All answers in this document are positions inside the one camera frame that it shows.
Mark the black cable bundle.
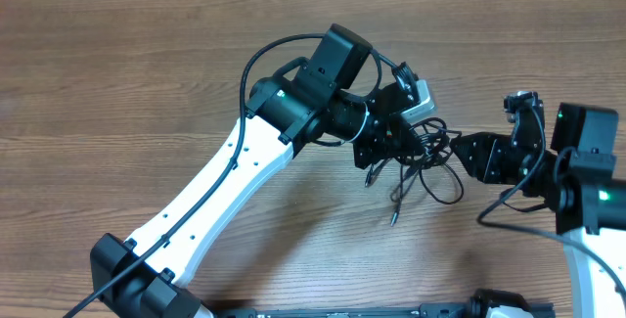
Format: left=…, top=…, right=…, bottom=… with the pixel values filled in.
left=364, top=116, right=466, bottom=227

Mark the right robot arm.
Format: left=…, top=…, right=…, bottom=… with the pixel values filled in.
left=451, top=91, right=625, bottom=317

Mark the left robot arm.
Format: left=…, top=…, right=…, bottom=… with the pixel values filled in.
left=90, top=24, right=436, bottom=317

